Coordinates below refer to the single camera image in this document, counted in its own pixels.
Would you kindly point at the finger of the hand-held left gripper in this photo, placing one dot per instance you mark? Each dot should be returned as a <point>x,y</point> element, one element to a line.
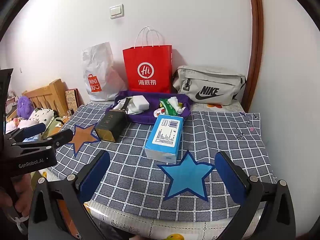
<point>57,138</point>
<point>33,129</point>

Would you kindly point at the wooden headboard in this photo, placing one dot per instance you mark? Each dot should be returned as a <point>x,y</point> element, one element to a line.
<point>47,95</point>

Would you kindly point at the patterned book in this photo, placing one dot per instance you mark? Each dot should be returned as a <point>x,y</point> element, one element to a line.
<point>72,100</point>

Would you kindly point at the white plastic shopping bag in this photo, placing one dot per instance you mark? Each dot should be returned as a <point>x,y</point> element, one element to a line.
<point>102,75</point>

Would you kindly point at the purple plush toy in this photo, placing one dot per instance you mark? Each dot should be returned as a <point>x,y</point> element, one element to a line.
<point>25,107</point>

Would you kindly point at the red paper bag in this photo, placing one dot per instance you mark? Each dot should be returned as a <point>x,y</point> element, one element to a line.
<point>147,67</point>

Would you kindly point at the white light switch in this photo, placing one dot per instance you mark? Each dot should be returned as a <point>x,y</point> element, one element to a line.
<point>116,11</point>

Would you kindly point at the grey waist bag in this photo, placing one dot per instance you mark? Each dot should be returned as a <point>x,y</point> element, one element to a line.
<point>210,85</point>

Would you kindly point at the blue tissue pack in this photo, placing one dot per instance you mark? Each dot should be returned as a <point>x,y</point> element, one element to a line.
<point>165,137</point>

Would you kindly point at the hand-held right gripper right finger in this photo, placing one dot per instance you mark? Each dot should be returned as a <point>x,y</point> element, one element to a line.
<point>230,177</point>

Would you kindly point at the person's left hand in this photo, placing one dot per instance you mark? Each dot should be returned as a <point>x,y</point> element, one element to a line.
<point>22,192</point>

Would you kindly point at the purple fabric tray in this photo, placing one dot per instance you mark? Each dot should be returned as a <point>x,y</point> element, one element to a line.
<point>142,118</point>

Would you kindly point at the brown star patch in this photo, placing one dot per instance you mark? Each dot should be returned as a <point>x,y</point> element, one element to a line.
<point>83,136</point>

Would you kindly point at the white tissue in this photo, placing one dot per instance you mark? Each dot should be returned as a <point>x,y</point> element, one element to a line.
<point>175,103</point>

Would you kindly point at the green wipes packet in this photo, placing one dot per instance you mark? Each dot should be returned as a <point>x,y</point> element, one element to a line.
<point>167,106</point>

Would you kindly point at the pastel blanket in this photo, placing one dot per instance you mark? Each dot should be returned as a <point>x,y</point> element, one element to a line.
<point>20,126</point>

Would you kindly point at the brown wooden door frame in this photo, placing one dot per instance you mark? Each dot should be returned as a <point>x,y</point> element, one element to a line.
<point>256,42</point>

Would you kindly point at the white snack packet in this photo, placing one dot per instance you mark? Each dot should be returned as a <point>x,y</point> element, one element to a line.
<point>160,112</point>

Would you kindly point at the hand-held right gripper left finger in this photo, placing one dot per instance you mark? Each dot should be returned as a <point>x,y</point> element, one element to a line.
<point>96,172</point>

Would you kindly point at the blue star patch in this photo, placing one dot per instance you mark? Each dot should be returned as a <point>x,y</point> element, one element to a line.
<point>187,175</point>

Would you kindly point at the dark tea tin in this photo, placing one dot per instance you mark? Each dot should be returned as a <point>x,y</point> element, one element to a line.
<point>110,127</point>

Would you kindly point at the green bed cover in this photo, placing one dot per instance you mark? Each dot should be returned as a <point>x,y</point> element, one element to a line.
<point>51,130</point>

